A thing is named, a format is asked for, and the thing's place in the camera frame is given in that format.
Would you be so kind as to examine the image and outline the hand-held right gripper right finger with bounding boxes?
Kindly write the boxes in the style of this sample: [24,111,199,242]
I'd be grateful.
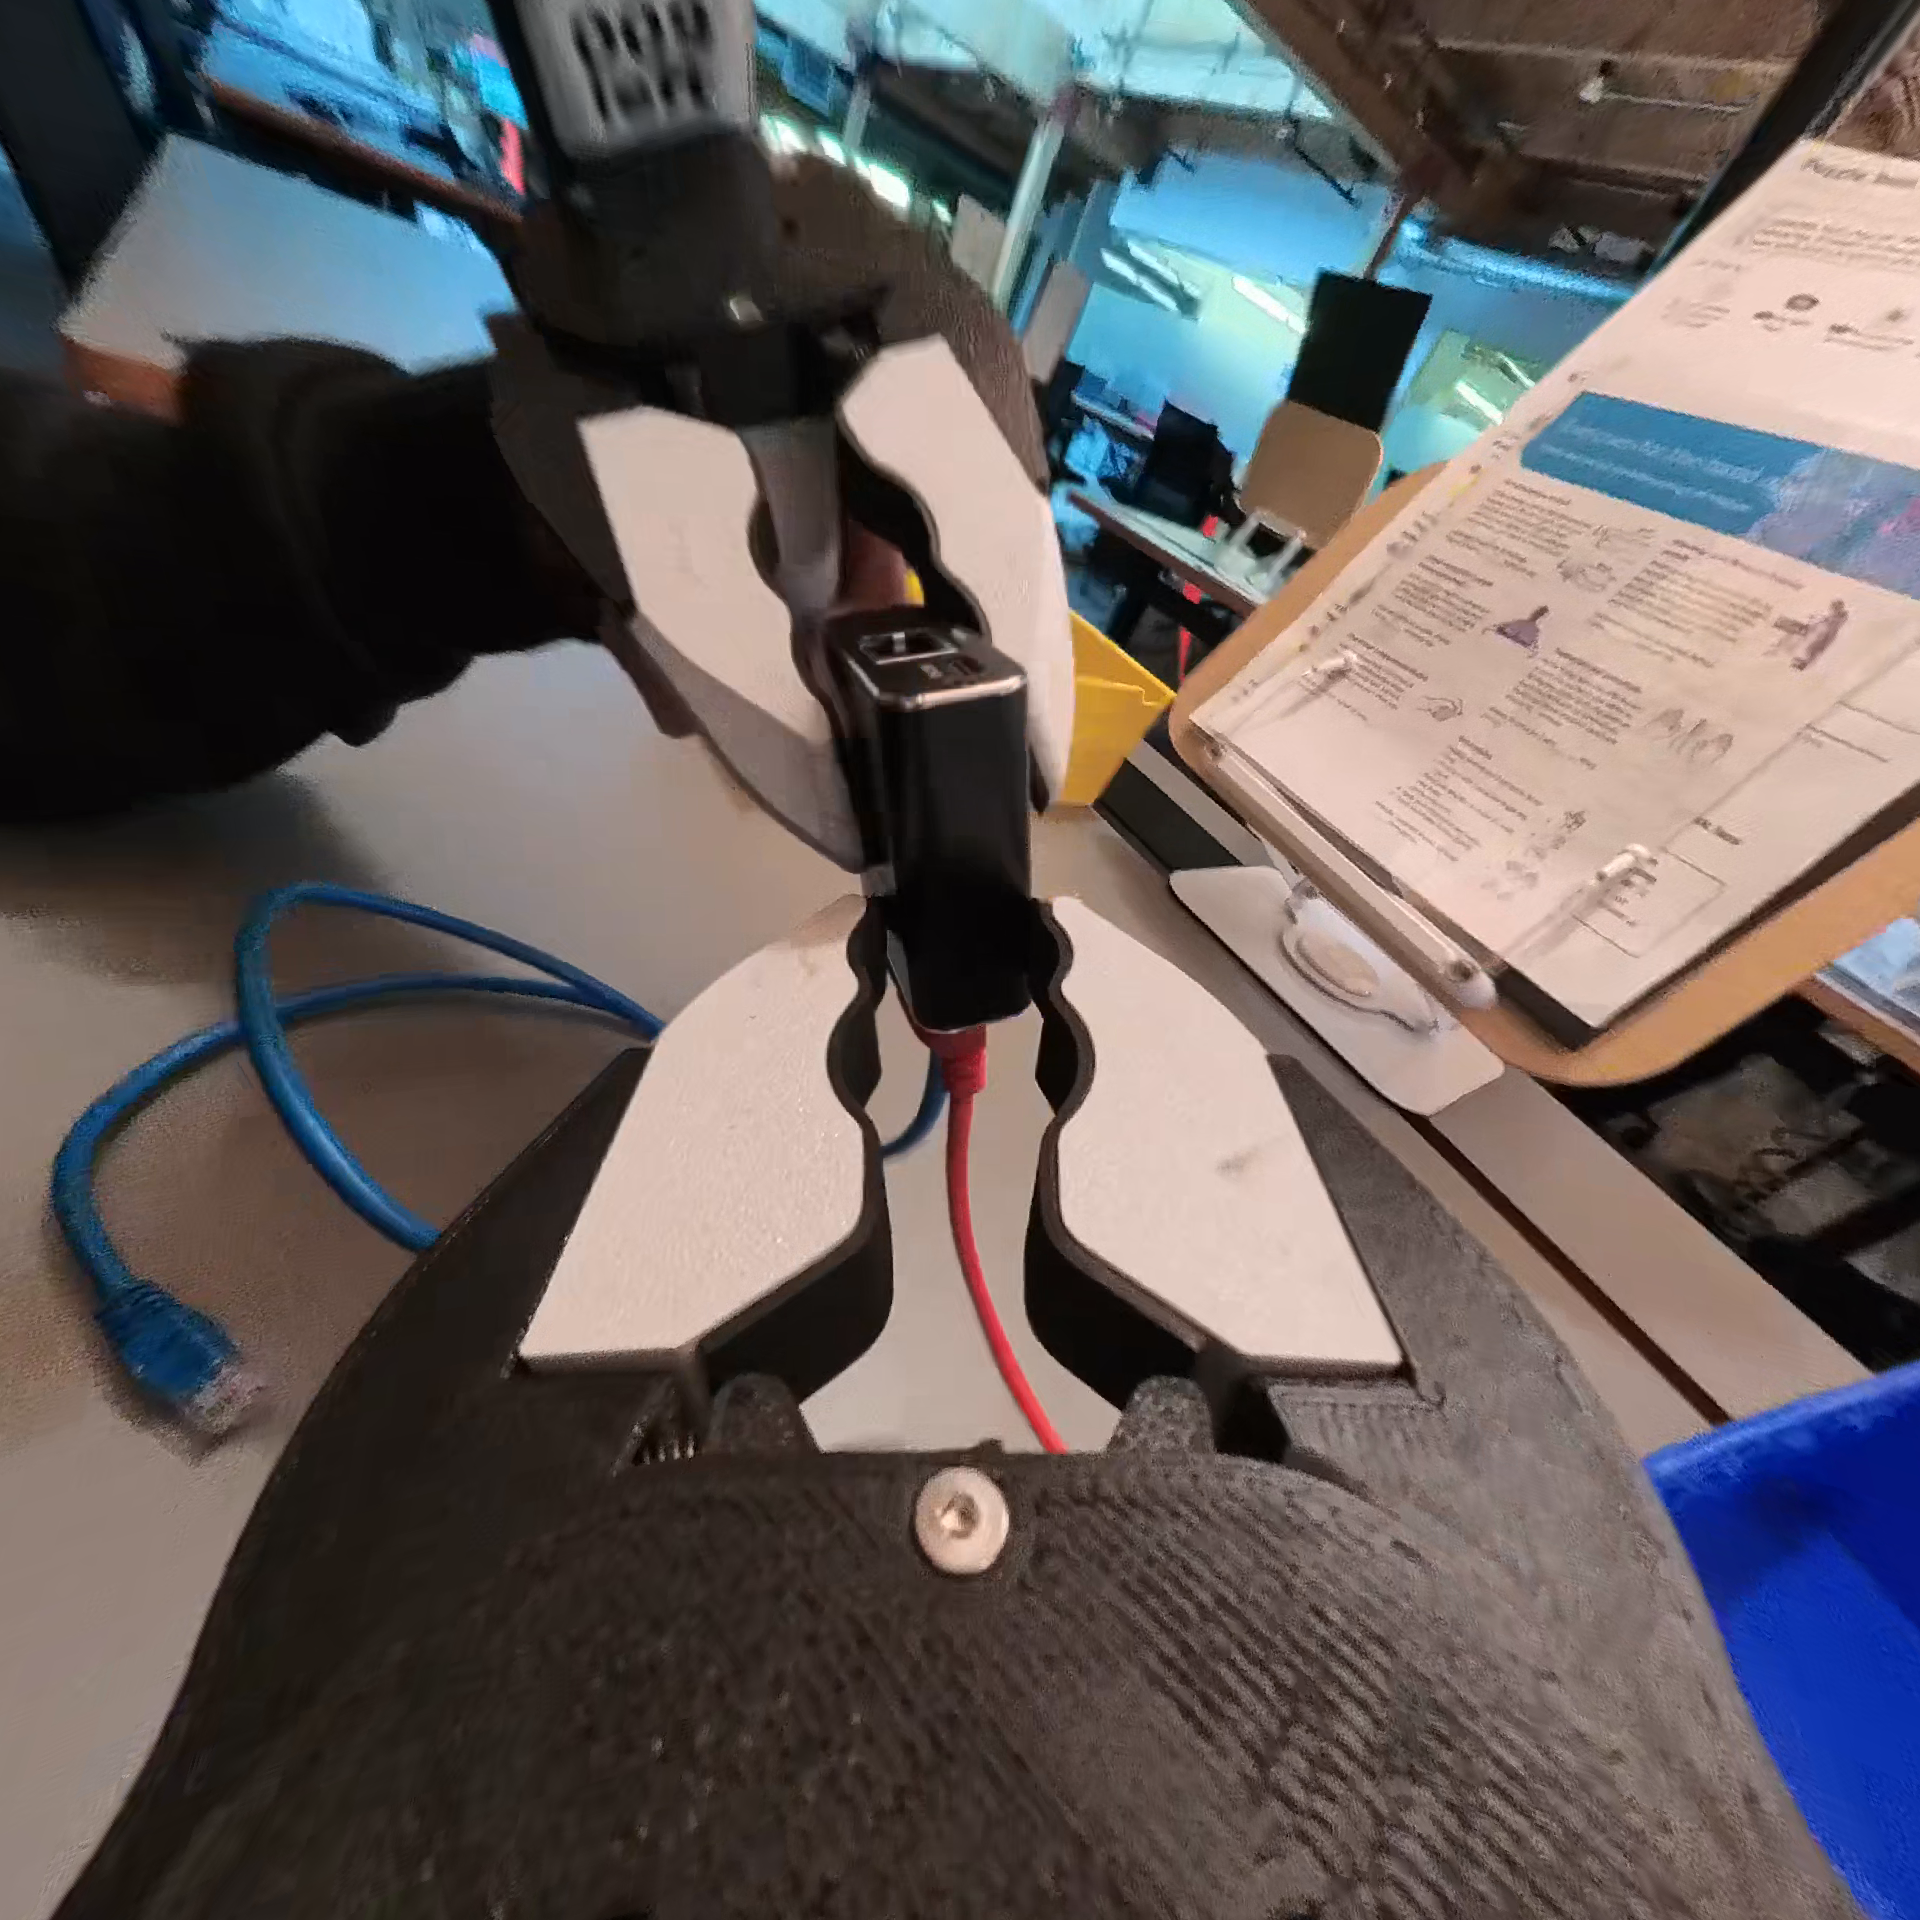
[1026,896,1408,1404]

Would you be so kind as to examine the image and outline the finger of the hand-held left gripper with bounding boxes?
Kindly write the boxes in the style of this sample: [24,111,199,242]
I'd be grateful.
[575,403,875,876]
[831,336,1077,812]

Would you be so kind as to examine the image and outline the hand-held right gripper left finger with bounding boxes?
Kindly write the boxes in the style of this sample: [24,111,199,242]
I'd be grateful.
[516,896,898,1404]

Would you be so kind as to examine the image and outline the red network cable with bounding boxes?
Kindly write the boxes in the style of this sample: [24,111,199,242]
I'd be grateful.
[914,1015,1070,1457]

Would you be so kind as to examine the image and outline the black network adapter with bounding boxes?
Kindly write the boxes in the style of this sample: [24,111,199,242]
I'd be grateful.
[821,606,1052,1038]

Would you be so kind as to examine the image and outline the person's left forearm black sleeve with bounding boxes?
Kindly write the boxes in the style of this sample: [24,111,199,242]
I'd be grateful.
[0,336,640,827]

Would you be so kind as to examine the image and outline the grey desk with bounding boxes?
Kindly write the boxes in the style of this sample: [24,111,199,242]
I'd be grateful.
[0,636,1877,1920]

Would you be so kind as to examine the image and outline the white stand base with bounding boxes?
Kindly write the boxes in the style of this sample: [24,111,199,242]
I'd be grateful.
[1169,857,1506,1116]

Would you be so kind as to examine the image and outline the yellow plastic bin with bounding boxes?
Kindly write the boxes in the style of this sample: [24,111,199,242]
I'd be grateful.
[1049,606,1181,812]

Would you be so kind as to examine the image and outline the beige chair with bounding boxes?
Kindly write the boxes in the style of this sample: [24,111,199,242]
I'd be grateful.
[1233,401,1385,553]

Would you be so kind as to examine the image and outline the white table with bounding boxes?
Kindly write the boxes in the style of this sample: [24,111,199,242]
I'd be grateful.
[56,132,519,413]

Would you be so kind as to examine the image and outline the black panel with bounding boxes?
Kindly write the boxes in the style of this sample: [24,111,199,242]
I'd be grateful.
[1285,269,1434,434]

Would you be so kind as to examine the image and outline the cardboard box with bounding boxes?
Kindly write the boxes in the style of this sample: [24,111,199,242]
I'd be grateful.
[1166,133,1920,1089]

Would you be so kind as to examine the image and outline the blue plastic bin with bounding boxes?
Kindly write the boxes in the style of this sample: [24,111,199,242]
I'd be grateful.
[1637,1361,1920,1920]

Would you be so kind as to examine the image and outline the blue network cable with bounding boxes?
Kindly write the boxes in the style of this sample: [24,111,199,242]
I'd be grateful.
[48,882,950,1433]

